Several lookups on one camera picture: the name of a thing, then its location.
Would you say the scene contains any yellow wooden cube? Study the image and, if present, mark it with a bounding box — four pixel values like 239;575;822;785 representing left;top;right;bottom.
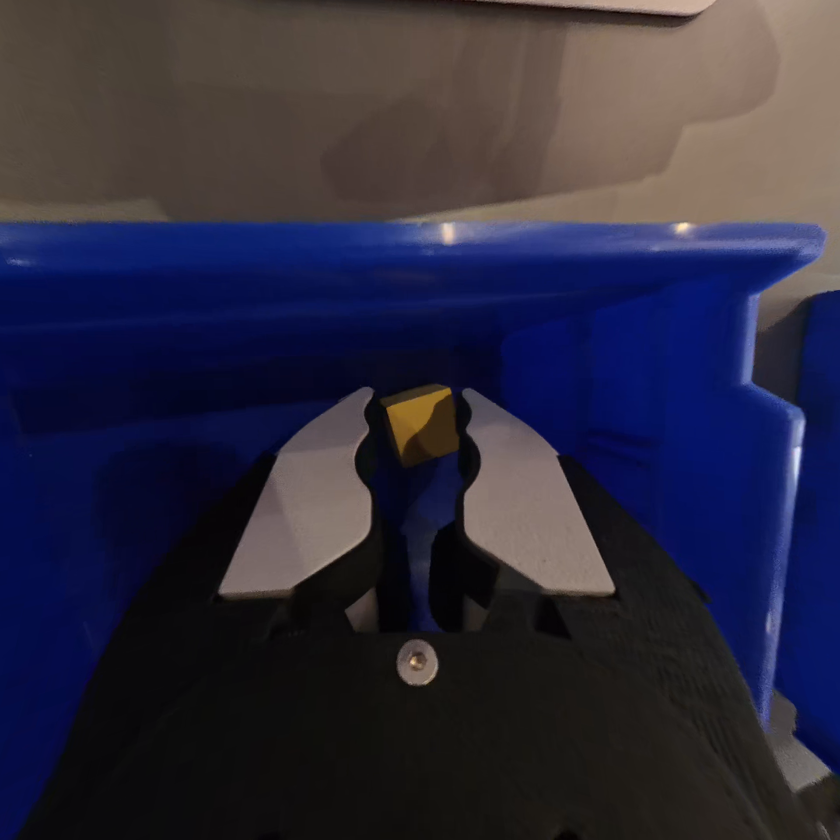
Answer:
381;386;458;468

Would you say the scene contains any blue plastic bin with cubes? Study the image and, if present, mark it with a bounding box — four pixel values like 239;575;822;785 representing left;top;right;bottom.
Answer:
0;222;828;840

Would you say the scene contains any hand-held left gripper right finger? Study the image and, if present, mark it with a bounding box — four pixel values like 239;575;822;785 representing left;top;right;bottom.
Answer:
430;388;616;634

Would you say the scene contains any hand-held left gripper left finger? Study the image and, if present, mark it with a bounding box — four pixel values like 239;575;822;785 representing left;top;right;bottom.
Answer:
217;387;416;634

